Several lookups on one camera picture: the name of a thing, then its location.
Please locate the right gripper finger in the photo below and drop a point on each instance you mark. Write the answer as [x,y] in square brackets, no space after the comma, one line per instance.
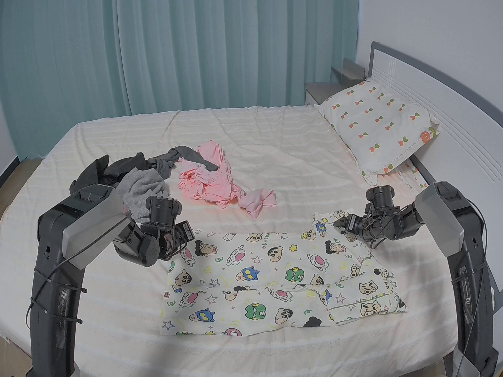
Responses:
[342,224]

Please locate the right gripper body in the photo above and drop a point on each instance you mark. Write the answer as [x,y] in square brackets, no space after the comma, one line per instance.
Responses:
[358,228]

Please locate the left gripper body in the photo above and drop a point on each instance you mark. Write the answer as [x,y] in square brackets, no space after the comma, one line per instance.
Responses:
[176,246]

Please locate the white printed pyjama top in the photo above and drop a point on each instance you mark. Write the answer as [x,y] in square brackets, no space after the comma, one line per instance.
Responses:
[259,281]

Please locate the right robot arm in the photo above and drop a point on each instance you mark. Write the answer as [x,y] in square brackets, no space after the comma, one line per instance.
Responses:
[440,210]

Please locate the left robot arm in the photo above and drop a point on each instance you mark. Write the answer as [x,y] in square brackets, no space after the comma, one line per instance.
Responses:
[90,222]

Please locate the pile of clothes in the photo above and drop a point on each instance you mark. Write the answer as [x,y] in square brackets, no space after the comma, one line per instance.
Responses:
[139,185]

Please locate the bed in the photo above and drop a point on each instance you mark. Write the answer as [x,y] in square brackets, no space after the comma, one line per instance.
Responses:
[294,163]

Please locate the pink garment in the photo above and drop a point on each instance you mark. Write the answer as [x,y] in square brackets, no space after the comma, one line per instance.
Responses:
[212,187]

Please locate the white printed pillow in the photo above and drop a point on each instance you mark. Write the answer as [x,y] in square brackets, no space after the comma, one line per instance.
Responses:
[377,128]

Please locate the grey bedside table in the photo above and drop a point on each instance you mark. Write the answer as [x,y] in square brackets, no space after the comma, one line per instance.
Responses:
[322,92]

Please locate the blue-green curtain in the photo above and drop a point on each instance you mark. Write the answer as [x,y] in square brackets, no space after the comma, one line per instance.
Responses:
[177,41]

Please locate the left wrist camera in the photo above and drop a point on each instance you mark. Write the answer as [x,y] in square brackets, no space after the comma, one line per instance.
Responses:
[187,234]

